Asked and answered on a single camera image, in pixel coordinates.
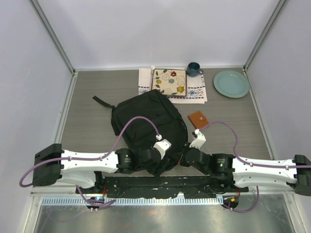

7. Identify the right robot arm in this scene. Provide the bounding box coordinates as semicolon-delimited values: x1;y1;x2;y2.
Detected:
181;148;311;196

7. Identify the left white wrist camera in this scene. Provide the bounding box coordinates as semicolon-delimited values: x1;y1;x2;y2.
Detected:
153;139;172;159

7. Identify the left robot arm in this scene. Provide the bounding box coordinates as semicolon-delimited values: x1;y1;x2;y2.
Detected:
32;141;170;194

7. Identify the round teal plate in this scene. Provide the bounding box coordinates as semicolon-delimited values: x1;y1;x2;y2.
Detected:
213;70;250;99

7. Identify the square floral ceramic plate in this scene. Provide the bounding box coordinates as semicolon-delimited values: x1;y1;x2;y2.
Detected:
151;68;187;97

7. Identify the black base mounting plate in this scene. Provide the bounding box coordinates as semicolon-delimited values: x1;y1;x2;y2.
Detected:
80;176;249;199

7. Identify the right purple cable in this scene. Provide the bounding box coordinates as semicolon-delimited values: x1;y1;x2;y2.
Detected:
199;121;311;214

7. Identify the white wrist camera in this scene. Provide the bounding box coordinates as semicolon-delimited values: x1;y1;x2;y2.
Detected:
153;139;172;159
189;129;206;150

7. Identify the slotted cable duct rail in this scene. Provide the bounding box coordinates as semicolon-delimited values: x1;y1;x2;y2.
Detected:
41;196;223;206

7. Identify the brown leather wallet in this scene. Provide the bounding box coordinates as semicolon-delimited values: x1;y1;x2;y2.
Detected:
188;111;209;129

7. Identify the black student backpack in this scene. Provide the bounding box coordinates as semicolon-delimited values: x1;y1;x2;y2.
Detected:
93;90;188;176

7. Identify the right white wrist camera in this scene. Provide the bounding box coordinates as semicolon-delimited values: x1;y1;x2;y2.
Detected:
189;129;206;150

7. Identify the patterned white placemat cloth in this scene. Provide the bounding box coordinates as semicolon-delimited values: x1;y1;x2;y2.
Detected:
138;68;207;104

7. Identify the dark blue ceramic mug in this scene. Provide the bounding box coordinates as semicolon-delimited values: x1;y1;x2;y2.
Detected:
186;62;204;77

